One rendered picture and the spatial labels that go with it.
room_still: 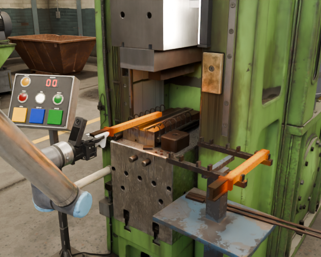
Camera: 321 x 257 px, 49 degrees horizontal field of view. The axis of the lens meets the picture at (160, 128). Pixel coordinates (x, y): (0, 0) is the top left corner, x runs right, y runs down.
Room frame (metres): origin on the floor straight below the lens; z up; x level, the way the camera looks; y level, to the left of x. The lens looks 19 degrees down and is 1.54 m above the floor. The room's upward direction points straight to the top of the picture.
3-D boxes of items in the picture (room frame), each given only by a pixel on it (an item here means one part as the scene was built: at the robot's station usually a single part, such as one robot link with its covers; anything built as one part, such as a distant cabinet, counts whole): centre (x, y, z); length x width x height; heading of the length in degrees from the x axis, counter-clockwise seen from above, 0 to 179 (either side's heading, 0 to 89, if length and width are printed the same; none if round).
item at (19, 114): (1.75, 0.73, 1.01); 0.07 x 0.05 x 0.07; 78
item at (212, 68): (1.50, -0.22, 1.27); 0.09 x 0.02 x 0.17; 53
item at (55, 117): (1.71, 0.54, 1.01); 0.07 x 0.05 x 0.07; 78
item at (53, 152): (1.13, 0.42, 1.02); 0.12 x 0.09 x 0.10; 143
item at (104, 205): (1.89, 0.33, 0.36); 0.09 x 0.07 x 0.12; 53
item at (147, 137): (1.75, -0.02, 0.96); 0.42 x 0.20 x 0.09; 143
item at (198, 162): (1.18, -0.22, 1.02); 0.23 x 0.06 x 0.02; 141
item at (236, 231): (1.18, -0.22, 0.75); 0.40 x 0.30 x 0.02; 51
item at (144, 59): (1.75, -0.02, 1.32); 0.42 x 0.20 x 0.10; 143
